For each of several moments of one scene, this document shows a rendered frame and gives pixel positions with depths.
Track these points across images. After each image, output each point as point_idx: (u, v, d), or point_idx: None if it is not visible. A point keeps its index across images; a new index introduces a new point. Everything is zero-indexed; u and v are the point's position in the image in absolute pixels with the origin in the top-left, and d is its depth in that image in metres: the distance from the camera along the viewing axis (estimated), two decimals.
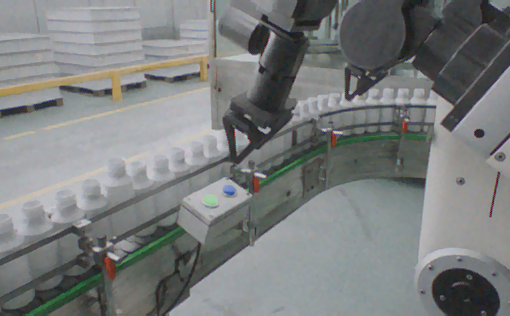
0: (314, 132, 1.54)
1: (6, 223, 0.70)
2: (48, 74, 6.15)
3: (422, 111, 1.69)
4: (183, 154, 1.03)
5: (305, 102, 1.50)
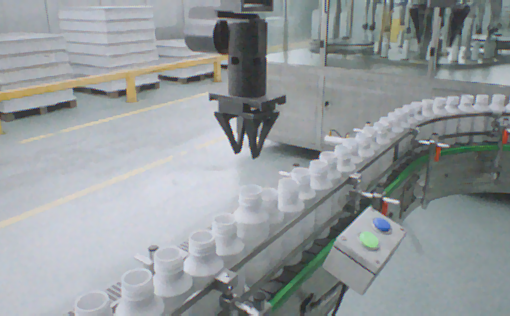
0: (409, 143, 1.36)
1: (148, 285, 0.52)
2: (61, 75, 5.98)
3: None
4: (310, 178, 0.85)
5: (402, 110, 1.32)
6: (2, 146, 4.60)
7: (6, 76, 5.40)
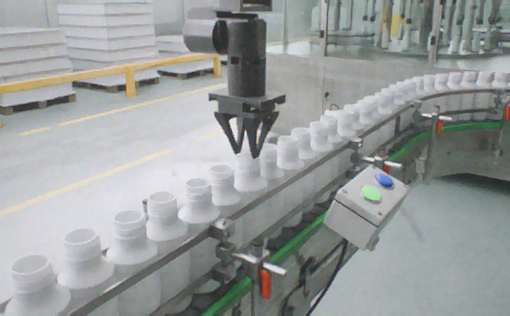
0: (411, 118, 1.34)
1: (140, 223, 0.50)
2: (60, 69, 5.95)
3: None
4: (310, 137, 0.83)
5: (404, 84, 1.30)
6: (0, 139, 4.58)
7: (5, 69, 5.37)
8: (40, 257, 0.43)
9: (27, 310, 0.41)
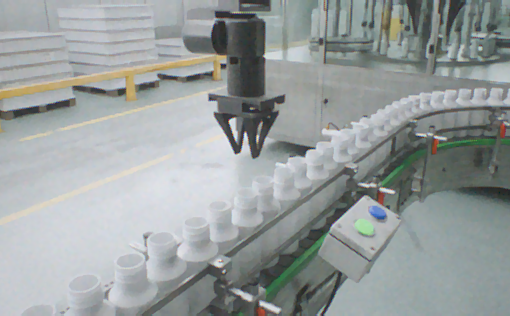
0: (407, 137, 1.36)
1: (141, 268, 0.52)
2: (61, 74, 5.97)
3: None
4: (306, 167, 0.85)
5: (400, 103, 1.32)
6: (1, 144, 4.60)
7: (6, 74, 5.39)
8: (46, 306, 0.45)
9: None
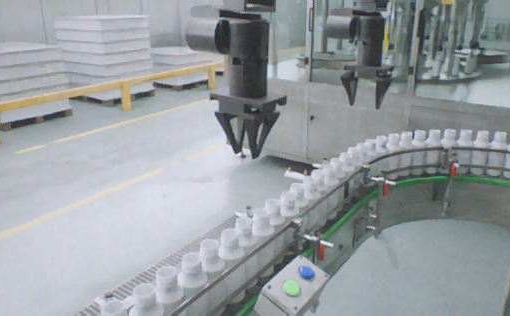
0: (363, 178, 1.49)
1: None
2: (57, 85, 6.10)
3: (470, 153, 1.64)
4: (251, 227, 0.98)
5: (355, 149, 1.45)
6: None
7: (3, 87, 5.52)
8: None
9: None
